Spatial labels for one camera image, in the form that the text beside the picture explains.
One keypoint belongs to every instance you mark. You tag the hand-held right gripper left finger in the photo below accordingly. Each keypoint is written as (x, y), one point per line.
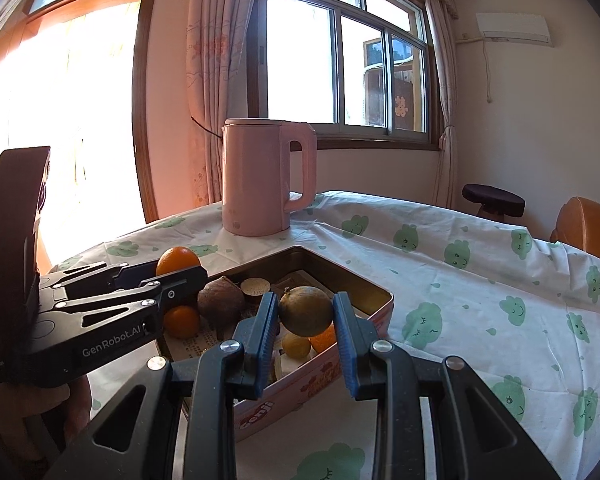
(267, 340)

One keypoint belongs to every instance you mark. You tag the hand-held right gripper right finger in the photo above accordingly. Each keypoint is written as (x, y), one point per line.
(347, 345)

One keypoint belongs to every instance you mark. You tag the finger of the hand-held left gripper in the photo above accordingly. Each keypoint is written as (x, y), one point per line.
(135, 272)
(180, 280)

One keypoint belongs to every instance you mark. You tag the orange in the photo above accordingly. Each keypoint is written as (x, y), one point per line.
(181, 321)
(177, 259)
(325, 338)

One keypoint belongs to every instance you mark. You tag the small yellow-brown round fruit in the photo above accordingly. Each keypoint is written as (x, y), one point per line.
(296, 346)
(306, 311)

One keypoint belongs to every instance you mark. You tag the whole brown taro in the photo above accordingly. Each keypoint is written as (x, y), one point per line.
(221, 301)

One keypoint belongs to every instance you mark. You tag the cut taro piece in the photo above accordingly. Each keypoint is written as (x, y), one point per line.
(256, 287)

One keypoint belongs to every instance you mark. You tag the pink tin box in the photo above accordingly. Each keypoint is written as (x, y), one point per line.
(305, 385)

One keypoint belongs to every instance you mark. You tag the person's left hand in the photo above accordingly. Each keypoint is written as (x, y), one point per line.
(77, 410)

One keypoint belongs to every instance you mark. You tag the pink electric kettle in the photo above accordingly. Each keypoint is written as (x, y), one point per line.
(260, 185)

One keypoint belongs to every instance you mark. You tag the wooden glazed door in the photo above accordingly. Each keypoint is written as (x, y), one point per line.
(145, 110)

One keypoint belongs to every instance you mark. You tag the pink floral curtain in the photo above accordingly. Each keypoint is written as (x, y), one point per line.
(215, 85)

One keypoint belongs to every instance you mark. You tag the black round stool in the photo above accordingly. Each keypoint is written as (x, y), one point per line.
(495, 197)

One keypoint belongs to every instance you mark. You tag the pink window sticker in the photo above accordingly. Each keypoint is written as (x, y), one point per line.
(402, 106)

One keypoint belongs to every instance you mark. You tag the sliding glass window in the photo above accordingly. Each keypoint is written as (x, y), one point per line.
(305, 60)

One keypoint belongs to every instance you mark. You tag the pale beige curtain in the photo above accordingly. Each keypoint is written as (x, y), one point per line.
(445, 110)

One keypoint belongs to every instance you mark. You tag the brown leather armchair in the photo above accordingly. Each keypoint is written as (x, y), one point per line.
(587, 230)

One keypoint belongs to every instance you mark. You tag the white air conditioner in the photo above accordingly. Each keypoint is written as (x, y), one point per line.
(512, 29)

